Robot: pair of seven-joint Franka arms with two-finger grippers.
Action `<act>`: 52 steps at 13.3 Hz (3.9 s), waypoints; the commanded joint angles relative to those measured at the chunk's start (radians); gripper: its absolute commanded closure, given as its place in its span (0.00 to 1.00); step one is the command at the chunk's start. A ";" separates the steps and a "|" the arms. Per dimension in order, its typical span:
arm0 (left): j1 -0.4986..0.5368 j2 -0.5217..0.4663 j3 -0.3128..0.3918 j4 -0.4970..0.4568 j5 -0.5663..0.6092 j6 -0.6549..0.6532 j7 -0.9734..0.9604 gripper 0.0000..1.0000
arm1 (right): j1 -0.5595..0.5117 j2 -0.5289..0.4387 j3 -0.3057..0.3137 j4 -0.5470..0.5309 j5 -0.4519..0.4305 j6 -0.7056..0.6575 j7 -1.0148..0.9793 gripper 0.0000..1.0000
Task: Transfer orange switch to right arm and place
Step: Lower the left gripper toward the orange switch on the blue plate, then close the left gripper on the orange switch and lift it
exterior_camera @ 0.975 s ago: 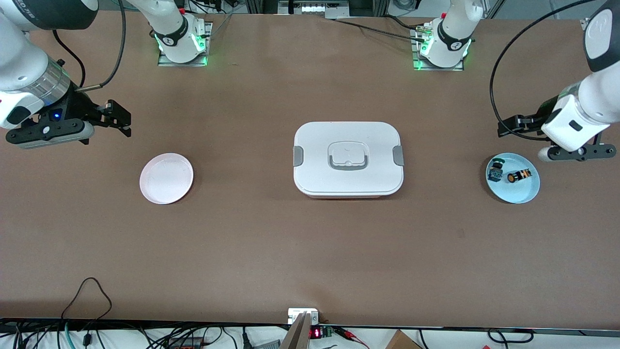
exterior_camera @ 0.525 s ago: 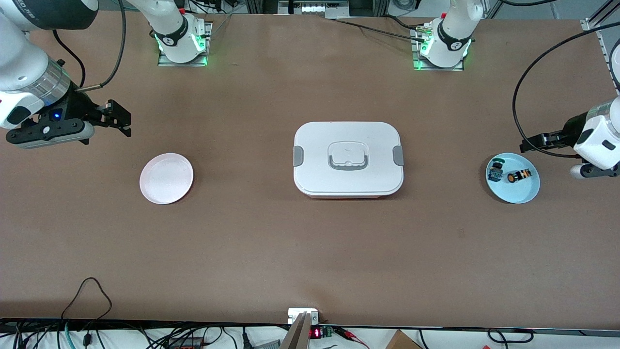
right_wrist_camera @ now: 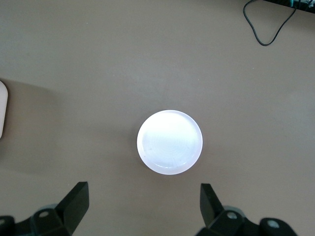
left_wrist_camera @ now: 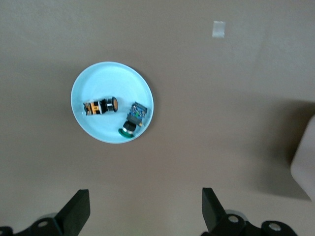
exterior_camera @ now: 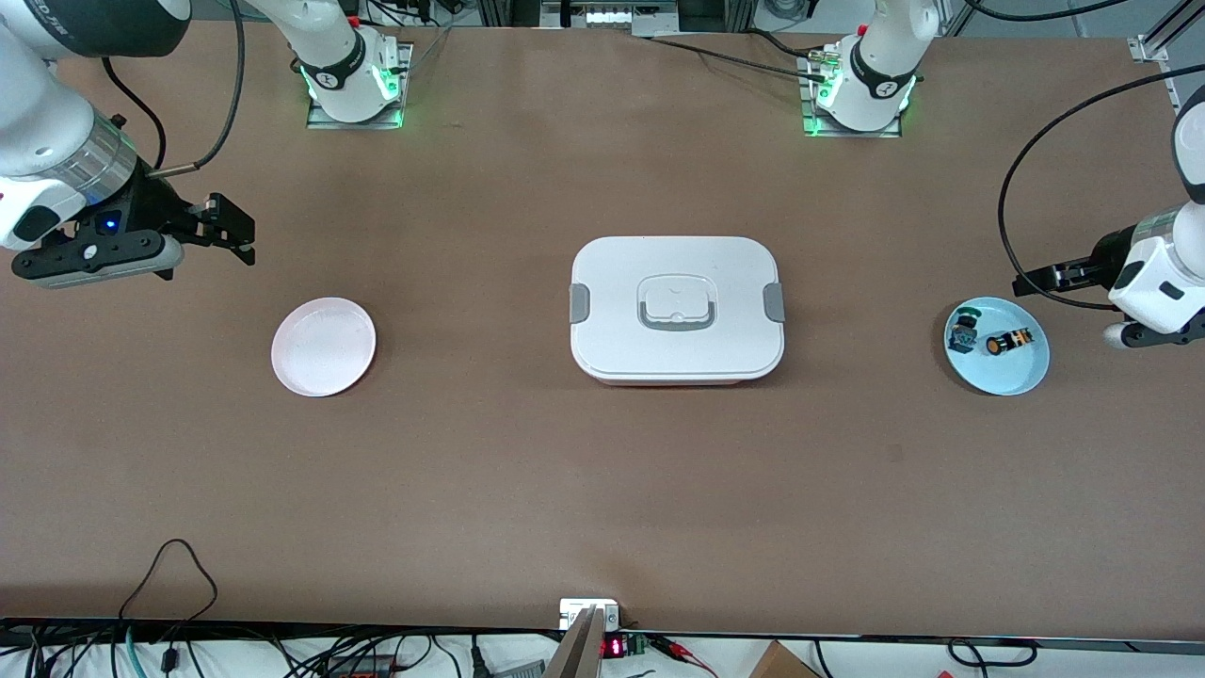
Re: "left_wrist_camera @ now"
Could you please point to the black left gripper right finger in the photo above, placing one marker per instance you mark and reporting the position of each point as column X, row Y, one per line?
column 214, row 214

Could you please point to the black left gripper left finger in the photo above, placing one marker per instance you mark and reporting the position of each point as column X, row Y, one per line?
column 73, row 214

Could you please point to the orange push button switch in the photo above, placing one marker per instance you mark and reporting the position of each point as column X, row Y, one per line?
column 101, row 107

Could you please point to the white lunch box grey clips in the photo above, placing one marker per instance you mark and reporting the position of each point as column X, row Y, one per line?
column 305, row 159

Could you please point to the light blue round plate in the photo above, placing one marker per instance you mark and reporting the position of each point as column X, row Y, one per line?
column 108, row 78

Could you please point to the small clear tape piece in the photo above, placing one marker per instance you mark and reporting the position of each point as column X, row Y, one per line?
column 218, row 29

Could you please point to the green push button switch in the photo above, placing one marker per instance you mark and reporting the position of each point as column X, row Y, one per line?
column 134, row 118

